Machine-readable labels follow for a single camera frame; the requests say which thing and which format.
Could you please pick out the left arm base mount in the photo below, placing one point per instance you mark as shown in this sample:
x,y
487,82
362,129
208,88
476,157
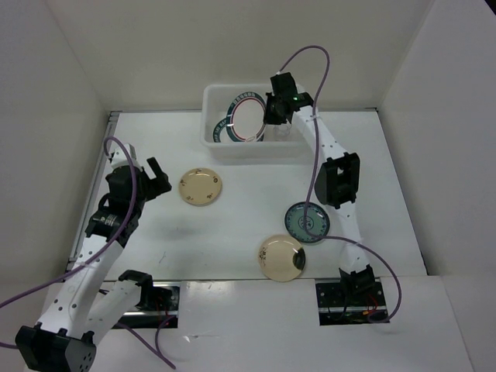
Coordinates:
x,y
163,305

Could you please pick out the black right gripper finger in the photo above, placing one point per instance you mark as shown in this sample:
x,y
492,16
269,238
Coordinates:
x,y
270,114
283,118

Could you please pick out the aluminium table edge rail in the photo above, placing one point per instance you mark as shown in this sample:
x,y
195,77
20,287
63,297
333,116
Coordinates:
x,y
88,208

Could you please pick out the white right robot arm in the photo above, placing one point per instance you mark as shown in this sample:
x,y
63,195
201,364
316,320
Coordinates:
x,y
335,181

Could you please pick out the blue patterned small plate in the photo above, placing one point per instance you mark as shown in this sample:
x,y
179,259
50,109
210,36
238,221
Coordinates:
x,y
307,227

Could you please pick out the clear glass cup in bin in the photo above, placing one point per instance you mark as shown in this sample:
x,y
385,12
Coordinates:
x,y
282,132

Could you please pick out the teal rim lettered plate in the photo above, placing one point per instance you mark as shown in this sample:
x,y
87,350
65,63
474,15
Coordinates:
x,y
219,133

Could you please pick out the teal red ring plate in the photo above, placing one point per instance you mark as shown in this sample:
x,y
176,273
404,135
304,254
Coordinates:
x,y
244,118

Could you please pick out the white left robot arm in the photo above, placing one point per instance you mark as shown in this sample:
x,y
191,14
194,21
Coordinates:
x,y
66,336

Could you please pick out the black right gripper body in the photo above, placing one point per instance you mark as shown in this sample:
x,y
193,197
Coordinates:
x,y
264,118

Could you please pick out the white plastic bin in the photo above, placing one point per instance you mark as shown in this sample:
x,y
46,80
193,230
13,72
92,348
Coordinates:
x,y
216,100

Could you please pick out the beige plate with calligraphy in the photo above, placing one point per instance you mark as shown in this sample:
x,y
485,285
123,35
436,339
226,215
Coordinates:
x,y
281,258

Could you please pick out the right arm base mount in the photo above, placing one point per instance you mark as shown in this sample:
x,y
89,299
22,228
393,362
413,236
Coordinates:
x,y
335,309

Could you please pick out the beige flower pattern plate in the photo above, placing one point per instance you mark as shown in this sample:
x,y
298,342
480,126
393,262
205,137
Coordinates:
x,y
200,186

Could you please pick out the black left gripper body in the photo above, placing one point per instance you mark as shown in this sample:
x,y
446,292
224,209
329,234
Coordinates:
x,y
151,188

